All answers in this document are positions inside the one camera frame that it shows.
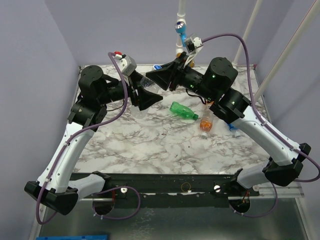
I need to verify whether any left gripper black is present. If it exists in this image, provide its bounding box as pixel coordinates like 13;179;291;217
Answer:
98;69;163;110

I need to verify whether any clear plastic bottle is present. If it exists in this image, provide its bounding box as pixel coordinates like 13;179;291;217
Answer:
131;76;163;119

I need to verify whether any white blue bottle cap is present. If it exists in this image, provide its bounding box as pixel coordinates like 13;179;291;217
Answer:
152;64;162;70

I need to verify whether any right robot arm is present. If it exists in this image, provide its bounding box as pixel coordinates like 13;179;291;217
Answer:
146;52;311;196

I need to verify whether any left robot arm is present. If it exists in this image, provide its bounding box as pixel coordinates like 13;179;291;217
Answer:
24;65;163;215

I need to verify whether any green plastic bottle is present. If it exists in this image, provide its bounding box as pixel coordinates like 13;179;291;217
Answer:
169;101;199;120

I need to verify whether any orange plastic bottle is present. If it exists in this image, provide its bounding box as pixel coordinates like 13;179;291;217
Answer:
199;102;214;139

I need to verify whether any blue label plastic bottle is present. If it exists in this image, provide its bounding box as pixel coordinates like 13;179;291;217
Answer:
227;123;242;138

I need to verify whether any yellow faucet tap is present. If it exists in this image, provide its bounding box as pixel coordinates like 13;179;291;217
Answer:
182;53;196;68

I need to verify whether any blue faucet tap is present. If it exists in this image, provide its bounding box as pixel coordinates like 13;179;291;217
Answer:
174;20;187;47

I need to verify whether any white pipe stand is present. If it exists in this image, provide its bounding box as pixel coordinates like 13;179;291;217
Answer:
175;0;186;57

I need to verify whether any white rear pole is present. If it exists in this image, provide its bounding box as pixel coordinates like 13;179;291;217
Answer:
232;0;263;67

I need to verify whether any white diagonal pole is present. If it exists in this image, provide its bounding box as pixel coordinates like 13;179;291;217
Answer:
253;0;320;102

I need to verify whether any blue tray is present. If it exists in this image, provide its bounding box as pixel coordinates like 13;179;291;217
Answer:
36;234;109;240

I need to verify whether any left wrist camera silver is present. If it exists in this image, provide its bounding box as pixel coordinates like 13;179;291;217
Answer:
119;55;137;77

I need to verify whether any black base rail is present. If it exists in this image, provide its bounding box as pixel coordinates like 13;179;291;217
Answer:
97;172;259;208

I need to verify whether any aluminium extrusion rail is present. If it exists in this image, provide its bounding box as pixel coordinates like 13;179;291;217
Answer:
257;182;305;199

